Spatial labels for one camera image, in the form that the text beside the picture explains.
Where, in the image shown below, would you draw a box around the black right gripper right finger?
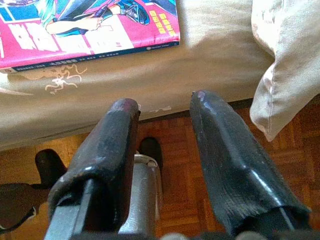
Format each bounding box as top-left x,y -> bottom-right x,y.
189,90 -> 313,240

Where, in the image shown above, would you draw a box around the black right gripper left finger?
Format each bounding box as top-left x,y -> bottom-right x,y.
43,97 -> 142,240

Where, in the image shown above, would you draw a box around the bed with grey floral sheet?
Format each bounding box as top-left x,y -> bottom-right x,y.
0,0 -> 276,153

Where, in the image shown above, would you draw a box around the pink cartoon print blanket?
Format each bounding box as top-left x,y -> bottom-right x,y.
249,0 -> 320,143

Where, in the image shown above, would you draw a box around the pink cover comic book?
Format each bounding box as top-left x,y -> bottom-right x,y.
0,0 -> 181,74

